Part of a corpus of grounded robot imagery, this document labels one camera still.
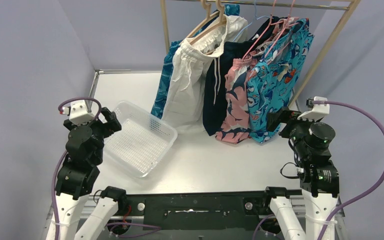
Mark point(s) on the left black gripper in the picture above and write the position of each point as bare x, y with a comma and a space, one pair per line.
109, 120

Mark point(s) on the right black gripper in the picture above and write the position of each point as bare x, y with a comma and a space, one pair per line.
283, 114

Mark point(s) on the white plastic basket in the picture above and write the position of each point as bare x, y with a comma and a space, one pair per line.
142, 142

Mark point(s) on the light blue shark shorts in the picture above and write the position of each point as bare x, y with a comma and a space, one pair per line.
272, 79

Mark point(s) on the pink plastic hanger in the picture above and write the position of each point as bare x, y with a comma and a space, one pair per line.
286, 23

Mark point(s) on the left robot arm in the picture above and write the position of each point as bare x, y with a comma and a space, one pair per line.
76, 178

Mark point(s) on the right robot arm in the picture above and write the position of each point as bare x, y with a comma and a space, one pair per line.
309, 138

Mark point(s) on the dark teal patterned shorts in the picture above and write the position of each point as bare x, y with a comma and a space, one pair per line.
167, 68

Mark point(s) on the pink navy floral shorts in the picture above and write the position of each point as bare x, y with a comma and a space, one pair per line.
235, 127

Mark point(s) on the navy blue shorts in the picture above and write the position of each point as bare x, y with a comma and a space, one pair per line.
215, 103

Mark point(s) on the pink hanger of floral shorts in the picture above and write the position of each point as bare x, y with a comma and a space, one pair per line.
264, 31

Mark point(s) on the light blue hanger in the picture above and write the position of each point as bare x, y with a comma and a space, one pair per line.
255, 18

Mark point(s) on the wooden hanger front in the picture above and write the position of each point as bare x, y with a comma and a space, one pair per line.
220, 21

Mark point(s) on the wooden hanger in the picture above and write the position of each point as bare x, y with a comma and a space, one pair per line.
209, 16
220, 21

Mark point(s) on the wooden hanger rear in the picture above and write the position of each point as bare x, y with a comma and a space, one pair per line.
209, 16

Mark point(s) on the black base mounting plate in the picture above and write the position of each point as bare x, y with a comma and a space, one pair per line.
203, 211

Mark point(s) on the wooden clothes rack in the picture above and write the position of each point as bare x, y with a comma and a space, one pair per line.
347, 13

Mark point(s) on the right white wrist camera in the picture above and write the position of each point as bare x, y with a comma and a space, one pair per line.
318, 109

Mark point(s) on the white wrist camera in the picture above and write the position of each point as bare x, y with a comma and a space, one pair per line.
78, 112
318, 109

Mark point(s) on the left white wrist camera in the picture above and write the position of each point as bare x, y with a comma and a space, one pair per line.
78, 112

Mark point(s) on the white drawstring shorts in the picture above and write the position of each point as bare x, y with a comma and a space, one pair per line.
185, 99

